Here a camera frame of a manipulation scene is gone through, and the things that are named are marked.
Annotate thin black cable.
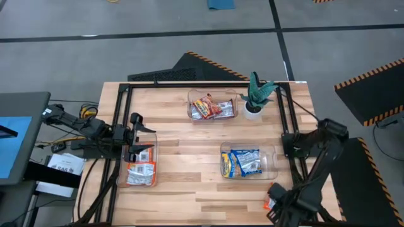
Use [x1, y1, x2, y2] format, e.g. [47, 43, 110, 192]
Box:
[277, 90, 320, 123]

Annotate black aluminium table frame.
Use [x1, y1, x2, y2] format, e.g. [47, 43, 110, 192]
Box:
[75, 81, 316, 225]

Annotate blue floor mat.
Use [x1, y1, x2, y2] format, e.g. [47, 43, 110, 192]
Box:
[206, 0, 236, 11]

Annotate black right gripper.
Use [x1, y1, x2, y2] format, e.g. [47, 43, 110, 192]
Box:
[266, 182, 312, 226]

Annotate green plant in white pot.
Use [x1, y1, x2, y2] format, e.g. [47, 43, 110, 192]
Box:
[239, 71, 280, 121]

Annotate grey monitor with blue screen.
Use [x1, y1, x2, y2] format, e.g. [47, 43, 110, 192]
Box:
[0, 91, 52, 187]

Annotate clear plastic storage bin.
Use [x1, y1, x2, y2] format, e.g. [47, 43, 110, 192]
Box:
[116, 132, 158, 189]
[187, 88, 239, 123]
[220, 141, 279, 181]

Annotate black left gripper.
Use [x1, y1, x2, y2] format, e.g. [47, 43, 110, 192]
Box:
[115, 112, 157, 163]

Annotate black flat bar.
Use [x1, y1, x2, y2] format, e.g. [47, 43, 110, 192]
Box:
[23, 160, 82, 190]

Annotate orange Maruchan ramen pack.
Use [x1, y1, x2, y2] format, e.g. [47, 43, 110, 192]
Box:
[126, 145, 155, 163]
[263, 188, 278, 211]
[126, 161, 157, 187]

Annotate yellow cable coil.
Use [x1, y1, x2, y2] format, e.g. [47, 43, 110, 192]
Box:
[78, 103, 99, 120]

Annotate red Maruchan ramen pack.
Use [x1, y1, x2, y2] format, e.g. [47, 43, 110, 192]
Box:
[217, 99, 236, 120]
[192, 93, 223, 120]
[190, 106, 203, 121]

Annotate white paper sheet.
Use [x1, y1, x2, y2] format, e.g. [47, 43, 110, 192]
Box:
[35, 152, 86, 199]

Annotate small black device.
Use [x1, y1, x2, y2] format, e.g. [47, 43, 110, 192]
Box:
[50, 142, 68, 154]

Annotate blue Maruchan ramen pack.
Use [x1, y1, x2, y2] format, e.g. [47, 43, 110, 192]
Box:
[231, 148, 263, 177]
[220, 151, 243, 179]

